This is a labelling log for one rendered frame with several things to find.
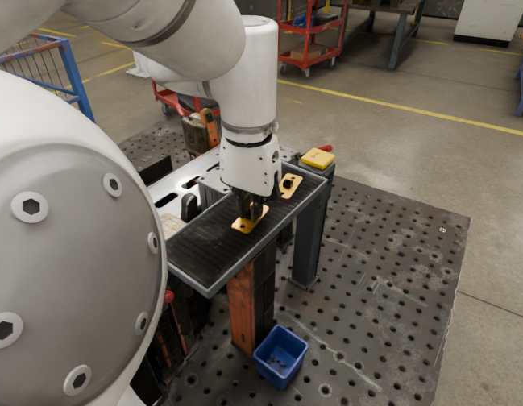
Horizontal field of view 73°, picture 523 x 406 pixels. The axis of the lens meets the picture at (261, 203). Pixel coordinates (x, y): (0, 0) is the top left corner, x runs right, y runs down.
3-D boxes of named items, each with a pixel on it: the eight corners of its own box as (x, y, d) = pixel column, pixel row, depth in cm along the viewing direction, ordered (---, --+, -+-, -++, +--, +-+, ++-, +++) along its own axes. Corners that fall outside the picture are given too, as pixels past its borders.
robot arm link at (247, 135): (287, 110, 55) (286, 128, 57) (238, 100, 58) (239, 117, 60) (262, 134, 49) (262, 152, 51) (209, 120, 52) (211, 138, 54)
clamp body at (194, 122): (204, 188, 150) (193, 108, 127) (230, 201, 144) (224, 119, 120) (185, 200, 144) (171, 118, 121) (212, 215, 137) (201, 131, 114)
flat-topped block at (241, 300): (252, 317, 102) (249, 196, 74) (275, 333, 99) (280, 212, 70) (230, 343, 96) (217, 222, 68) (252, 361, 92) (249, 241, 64)
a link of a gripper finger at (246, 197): (250, 181, 64) (251, 209, 68) (235, 176, 65) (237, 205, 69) (241, 191, 62) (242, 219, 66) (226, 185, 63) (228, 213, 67)
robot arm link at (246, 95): (205, 122, 52) (266, 131, 49) (195, 24, 43) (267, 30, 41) (227, 100, 58) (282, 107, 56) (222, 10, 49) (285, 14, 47)
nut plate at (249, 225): (252, 202, 71) (252, 197, 70) (269, 208, 69) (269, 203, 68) (230, 228, 65) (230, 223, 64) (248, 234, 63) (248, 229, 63)
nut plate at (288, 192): (287, 173, 78) (287, 169, 77) (303, 178, 77) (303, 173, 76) (271, 195, 72) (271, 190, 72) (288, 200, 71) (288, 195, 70)
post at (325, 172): (300, 265, 117) (312, 151, 89) (319, 276, 114) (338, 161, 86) (287, 279, 113) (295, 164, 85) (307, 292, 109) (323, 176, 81)
